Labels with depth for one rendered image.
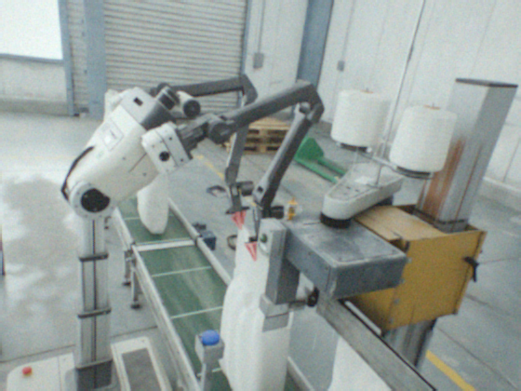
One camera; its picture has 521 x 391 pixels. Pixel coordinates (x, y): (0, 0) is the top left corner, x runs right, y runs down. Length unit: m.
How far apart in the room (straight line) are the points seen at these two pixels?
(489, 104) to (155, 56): 7.70
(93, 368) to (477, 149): 1.68
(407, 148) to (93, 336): 1.44
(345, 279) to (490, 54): 6.27
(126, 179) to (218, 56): 7.66
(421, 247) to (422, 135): 0.32
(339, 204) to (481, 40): 6.22
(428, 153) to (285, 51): 8.72
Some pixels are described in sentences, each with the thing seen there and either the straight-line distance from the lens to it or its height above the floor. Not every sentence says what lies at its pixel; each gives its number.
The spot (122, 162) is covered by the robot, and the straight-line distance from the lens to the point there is 1.50.
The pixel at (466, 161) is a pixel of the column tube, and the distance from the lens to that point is 1.41.
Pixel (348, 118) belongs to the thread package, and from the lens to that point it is 1.39.
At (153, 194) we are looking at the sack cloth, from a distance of 3.09.
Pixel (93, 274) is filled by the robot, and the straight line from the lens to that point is 1.83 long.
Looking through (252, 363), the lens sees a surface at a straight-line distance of 1.75.
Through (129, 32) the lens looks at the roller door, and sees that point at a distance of 8.58.
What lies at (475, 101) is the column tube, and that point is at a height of 1.71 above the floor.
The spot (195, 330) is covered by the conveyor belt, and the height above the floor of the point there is 0.38.
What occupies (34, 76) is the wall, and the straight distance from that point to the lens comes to 8.53.
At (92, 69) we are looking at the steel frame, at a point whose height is 0.86.
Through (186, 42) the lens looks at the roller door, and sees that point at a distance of 8.86.
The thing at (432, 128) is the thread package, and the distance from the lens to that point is 1.22.
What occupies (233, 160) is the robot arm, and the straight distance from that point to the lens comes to 1.90.
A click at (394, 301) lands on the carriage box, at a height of 1.14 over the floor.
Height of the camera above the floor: 1.82
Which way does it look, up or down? 22 degrees down
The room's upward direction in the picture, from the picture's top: 8 degrees clockwise
